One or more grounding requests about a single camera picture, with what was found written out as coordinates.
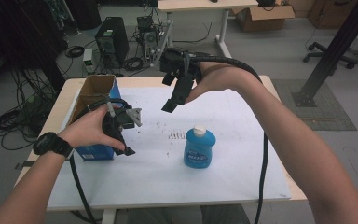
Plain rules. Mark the blue bottle with white cap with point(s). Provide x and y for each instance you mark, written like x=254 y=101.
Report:
x=199 y=152

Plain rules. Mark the black office chair base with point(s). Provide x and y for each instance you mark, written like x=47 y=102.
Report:
x=321 y=53

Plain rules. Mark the open brown cardboard box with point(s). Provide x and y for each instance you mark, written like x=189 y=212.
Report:
x=262 y=20

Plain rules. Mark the black wristwatch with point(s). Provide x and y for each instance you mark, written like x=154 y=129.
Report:
x=51 y=143

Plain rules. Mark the black curtain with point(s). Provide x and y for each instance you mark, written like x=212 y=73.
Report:
x=21 y=34

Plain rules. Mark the large closed cardboard box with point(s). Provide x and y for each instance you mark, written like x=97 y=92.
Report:
x=332 y=14

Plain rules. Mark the light wooden table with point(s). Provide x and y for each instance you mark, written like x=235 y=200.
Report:
x=136 y=81

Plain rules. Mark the small white power unit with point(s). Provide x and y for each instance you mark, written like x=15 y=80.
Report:
x=88 y=60

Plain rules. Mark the white metal frame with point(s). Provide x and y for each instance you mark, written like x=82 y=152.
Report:
x=163 y=40

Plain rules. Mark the person's right hand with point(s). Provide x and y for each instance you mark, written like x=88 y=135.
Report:
x=223 y=77

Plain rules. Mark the white-legged wooden desk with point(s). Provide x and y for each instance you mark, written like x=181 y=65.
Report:
x=205 y=4

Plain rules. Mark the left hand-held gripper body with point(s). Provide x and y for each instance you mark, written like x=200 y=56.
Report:
x=118 y=123

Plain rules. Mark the black metal stand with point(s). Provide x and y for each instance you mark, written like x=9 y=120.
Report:
x=338 y=43

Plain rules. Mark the grey floor mat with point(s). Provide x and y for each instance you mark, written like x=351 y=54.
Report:
x=329 y=118

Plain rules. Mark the person's left hand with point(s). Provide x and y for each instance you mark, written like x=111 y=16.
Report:
x=87 y=130

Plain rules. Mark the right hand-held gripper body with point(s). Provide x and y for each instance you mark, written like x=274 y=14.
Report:
x=177 y=62

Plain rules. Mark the open-frame computer with fan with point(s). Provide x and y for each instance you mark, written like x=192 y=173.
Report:
x=147 y=34

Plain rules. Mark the blue cardboard box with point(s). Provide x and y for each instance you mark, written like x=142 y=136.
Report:
x=94 y=153

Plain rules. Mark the black computer tower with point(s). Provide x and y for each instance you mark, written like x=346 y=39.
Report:
x=113 y=39

